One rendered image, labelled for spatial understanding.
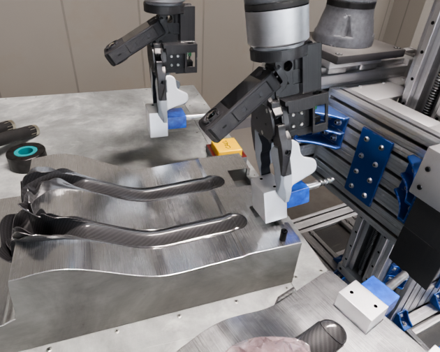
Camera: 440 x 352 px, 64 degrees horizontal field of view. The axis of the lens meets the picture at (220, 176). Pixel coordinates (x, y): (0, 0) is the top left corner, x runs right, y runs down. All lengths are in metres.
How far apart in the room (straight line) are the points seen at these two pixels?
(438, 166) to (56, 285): 0.56
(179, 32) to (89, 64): 1.60
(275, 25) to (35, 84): 1.94
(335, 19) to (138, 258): 0.73
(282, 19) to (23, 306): 0.44
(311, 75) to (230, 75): 2.11
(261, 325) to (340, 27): 0.72
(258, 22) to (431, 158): 0.36
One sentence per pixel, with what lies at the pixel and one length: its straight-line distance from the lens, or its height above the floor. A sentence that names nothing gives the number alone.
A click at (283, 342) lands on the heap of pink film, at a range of 0.42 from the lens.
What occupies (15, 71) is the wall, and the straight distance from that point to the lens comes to 2.25.
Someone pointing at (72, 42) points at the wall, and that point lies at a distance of 2.22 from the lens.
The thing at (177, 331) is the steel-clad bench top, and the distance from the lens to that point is 0.53.
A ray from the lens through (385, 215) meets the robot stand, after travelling 0.91.
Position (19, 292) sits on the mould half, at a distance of 0.47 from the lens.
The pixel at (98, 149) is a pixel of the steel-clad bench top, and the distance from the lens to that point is 0.92.
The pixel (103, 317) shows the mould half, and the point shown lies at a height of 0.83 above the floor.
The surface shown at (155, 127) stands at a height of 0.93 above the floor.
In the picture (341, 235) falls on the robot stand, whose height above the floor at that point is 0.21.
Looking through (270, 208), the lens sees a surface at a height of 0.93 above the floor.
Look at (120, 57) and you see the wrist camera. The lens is 0.67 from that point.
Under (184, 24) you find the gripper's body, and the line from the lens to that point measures 0.68.
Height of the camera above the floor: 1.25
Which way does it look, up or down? 35 degrees down
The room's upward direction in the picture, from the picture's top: 3 degrees clockwise
